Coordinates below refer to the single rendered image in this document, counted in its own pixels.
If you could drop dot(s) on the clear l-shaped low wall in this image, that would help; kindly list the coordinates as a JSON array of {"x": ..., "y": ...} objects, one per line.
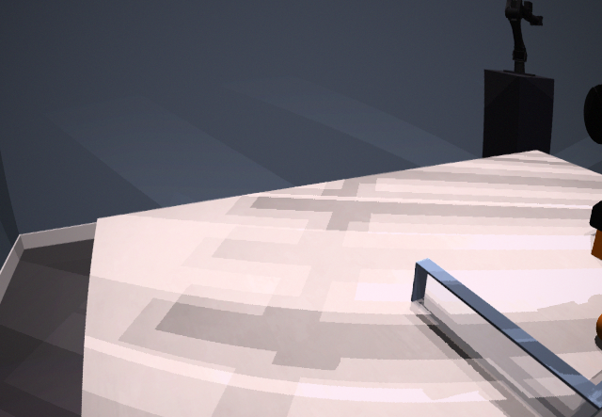
[
  {"x": 567, "y": 374},
  {"x": 531, "y": 382}
]

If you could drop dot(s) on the orange ball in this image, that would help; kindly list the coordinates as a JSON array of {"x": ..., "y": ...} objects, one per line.
[{"x": 599, "y": 327}]

